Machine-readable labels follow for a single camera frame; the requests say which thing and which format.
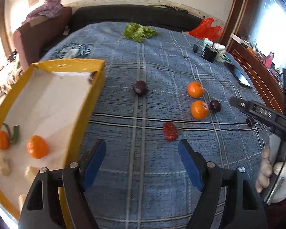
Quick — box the patterned sofa cover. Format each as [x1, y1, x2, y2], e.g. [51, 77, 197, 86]
[0, 51, 24, 95]

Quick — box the black sofa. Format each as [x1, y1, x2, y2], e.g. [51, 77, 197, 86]
[39, 4, 204, 59]

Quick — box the red plastic bag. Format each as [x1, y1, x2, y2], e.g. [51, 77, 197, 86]
[189, 18, 223, 41]

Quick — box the small black device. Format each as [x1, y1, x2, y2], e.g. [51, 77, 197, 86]
[193, 44, 199, 53]

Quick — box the black smartphone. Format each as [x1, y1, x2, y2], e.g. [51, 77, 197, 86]
[224, 62, 252, 89]

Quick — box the green lettuce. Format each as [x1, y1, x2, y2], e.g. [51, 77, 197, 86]
[123, 23, 157, 43]

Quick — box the leafy small orange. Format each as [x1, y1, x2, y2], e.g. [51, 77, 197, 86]
[0, 123, 20, 150]

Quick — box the red strawberry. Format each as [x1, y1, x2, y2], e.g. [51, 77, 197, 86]
[162, 122, 178, 141]

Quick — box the purple cloth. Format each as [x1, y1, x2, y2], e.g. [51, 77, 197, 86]
[26, 0, 64, 21]

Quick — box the black box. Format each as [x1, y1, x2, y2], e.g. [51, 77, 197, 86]
[201, 46, 218, 63]

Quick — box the wooden cabinet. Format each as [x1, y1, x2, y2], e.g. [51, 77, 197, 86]
[219, 0, 286, 112]

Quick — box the small dark plum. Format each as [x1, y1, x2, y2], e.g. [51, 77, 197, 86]
[88, 71, 97, 85]

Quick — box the right hand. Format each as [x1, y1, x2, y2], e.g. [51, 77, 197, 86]
[255, 146, 286, 203]

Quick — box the brown armchair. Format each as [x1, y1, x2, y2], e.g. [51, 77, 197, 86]
[13, 7, 72, 71]

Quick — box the yellow cardboard tray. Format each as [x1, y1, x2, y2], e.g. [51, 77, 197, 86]
[0, 59, 105, 228]

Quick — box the large dark plum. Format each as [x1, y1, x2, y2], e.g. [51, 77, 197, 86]
[209, 99, 222, 113]

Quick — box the large orange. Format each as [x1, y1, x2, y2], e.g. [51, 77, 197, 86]
[191, 100, 210, 120]

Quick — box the blue plaid tablecloth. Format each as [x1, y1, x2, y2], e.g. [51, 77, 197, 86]
[43, 22, 270, 228]

